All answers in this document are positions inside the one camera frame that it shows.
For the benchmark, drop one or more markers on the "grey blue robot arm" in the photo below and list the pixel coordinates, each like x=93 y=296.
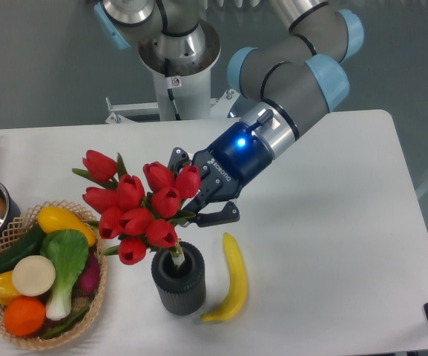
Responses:
x=294 y=85

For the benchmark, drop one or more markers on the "yellow banana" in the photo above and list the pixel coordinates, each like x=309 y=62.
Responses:
x=237 y=294

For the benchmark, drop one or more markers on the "white round radish slice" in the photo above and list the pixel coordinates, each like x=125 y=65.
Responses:
x=33 y=275

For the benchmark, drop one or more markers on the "woven wicker basket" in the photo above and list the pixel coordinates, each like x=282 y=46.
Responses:
x=15 y=230

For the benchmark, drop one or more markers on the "green bok choy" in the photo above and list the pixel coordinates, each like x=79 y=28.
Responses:
x=68 y=251

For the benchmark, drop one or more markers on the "purple sweet potato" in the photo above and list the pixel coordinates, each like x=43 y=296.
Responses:
x=89 y=279

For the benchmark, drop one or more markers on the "yellow bell pepper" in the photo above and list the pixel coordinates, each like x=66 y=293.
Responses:
x=8 y=291

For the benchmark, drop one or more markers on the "orange fruit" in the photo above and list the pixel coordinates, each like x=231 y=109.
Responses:
x=24 y=316

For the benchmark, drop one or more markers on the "green cucumber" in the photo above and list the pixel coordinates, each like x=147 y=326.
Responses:
x=27 y=245

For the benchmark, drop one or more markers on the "yellow squash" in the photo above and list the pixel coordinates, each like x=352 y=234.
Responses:
x=52 y=218

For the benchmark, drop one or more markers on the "green chili pepper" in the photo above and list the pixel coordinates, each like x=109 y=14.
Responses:
x=67 y=325

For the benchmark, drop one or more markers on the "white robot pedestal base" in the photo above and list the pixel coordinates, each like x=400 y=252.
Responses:
x=181 y=70

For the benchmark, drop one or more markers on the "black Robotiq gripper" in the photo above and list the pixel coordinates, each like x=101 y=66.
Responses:
x=227 y=165

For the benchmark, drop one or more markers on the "dark grey ribbed vase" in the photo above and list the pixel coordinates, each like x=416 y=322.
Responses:
x=181 y=290

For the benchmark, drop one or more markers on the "red tulip bouquet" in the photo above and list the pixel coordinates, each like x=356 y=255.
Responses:
x=141 y=213

